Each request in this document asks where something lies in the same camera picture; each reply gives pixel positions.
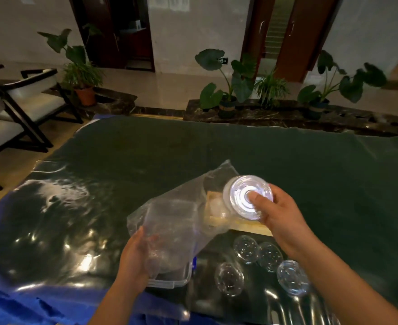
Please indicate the person's left hand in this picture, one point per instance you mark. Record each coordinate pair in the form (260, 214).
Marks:
(133, 263)

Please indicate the person's right hand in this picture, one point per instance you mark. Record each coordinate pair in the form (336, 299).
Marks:
(283, 218)

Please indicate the person's right thumb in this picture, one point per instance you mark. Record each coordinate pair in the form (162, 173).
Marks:
(257, 201)

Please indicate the person's left thumb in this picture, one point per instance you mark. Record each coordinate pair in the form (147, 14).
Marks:
(150, 246)

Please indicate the clear plastic bag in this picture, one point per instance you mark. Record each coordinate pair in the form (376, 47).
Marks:
(178, 219)

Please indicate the person's right forearm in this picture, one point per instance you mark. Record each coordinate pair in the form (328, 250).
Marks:
(341, 287)

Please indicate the person's left forearm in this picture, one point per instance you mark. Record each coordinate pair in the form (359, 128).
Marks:
(117, 306)

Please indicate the light wooden tray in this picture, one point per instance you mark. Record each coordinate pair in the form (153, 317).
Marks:
(243, 226)

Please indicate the clear plastic storage box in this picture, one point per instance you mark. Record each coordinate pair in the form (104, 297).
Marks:
(173, 280)

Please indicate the dark green tablecloth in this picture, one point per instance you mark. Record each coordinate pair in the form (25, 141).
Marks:
(286, 155)

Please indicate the dark round plant pot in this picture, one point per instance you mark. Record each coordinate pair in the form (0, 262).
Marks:
(227, 108)

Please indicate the clear plastic table cover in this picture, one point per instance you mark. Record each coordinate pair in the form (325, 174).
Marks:
(50, 233)

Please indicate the dark blue plant pot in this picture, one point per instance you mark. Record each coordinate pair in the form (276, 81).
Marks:
(317, 109)

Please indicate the green spider plant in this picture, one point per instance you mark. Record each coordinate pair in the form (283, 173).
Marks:
(270, 87)

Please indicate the large-leaf green plant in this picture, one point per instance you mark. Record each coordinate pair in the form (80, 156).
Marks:
(239, 81)

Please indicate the long dark stone ledge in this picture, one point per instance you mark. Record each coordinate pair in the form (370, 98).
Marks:
(354, 120)

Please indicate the small exit sign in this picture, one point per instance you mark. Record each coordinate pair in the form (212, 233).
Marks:
(223, 60)

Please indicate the short dark stone ledge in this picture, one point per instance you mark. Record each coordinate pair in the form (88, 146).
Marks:
(114, 101)

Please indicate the broad-leaf green plant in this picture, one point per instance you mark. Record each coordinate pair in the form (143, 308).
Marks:
(351, 84)

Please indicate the terracotta plant pot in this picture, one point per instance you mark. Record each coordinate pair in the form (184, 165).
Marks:
(85, 96)

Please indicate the wide reddish brown door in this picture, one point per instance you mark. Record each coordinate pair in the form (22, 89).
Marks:
(303, 37)

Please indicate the narrow reddish brown door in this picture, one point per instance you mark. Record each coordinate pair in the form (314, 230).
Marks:
(254, 27)

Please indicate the large-leaf plant with grass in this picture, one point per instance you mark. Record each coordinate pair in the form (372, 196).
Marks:
(77, 60)

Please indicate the white wall notice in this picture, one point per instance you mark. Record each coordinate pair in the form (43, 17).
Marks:
(168, 2)

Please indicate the dark brown door frame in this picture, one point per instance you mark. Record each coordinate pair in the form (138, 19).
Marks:
(111, 30)

